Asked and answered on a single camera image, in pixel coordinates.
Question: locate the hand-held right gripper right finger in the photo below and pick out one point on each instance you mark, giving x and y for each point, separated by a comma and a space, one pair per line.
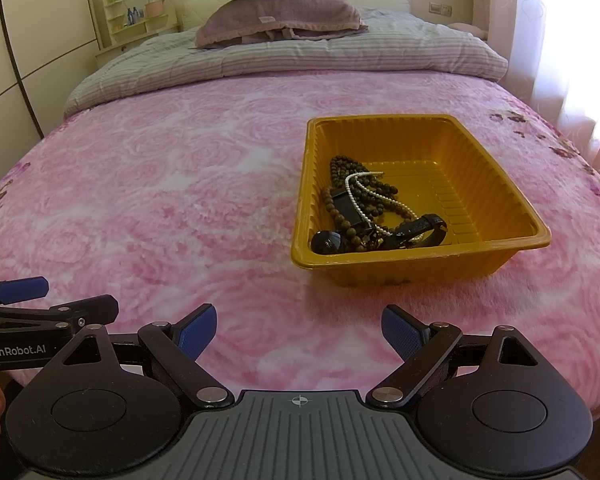
402, 332

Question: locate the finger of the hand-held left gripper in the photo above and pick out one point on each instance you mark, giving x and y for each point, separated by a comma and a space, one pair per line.
25, 290
40, 317

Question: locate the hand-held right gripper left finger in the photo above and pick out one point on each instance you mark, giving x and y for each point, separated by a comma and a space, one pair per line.
197, 330

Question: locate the yellow plastic tray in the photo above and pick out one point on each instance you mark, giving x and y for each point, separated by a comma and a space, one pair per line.
480, 195

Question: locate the pink rose pattern blanket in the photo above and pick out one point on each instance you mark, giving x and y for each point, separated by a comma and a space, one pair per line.
155, 210

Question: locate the cream bedside shelf unit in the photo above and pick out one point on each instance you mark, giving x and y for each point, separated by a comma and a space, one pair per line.
112, 50

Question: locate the cream wardrobe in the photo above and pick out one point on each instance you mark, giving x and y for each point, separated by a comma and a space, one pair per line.
55, 35

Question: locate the striped grey duvet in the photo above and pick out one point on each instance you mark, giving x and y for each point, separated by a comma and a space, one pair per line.
280, 60

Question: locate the small bottles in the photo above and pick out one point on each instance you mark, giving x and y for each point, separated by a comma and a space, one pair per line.
133, 16

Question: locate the pink plush cushion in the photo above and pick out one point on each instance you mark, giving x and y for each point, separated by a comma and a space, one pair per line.
469, 30

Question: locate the mauve pillow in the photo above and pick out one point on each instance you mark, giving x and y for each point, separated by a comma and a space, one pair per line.
280, 15

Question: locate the pink sheer curtain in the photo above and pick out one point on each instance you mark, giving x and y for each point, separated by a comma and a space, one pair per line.
555, 35

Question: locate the wall socket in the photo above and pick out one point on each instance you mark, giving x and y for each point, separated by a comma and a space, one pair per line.
440, 8

